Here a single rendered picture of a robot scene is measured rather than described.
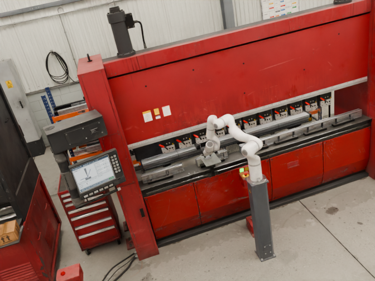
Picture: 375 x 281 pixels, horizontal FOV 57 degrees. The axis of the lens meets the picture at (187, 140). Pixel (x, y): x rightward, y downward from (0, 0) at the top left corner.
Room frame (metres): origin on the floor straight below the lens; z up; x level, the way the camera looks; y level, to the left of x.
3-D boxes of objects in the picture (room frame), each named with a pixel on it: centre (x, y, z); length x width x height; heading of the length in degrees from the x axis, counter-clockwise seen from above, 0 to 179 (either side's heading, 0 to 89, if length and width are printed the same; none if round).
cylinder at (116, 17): (3.62, 0.36, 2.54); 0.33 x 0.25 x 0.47; 100
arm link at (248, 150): (2.84, -0.56, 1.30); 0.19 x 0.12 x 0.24; 128
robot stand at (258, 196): (2.86, -0.59, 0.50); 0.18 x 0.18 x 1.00; 9
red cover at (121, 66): (3.70, -0.82, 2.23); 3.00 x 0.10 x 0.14; 100
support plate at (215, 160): (3.45, -0.21, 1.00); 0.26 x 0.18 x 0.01; 10
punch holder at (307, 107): (3.83, -1.54, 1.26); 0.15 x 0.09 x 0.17; 100
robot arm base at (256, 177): (2.86, -0.59, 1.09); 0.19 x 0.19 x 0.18
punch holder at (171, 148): (3.51, 0.23, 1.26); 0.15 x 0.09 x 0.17; 100
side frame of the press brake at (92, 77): (3.59, 0.81, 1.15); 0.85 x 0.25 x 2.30; 10
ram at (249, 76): (3.71, -0.82, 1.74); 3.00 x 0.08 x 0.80; 100
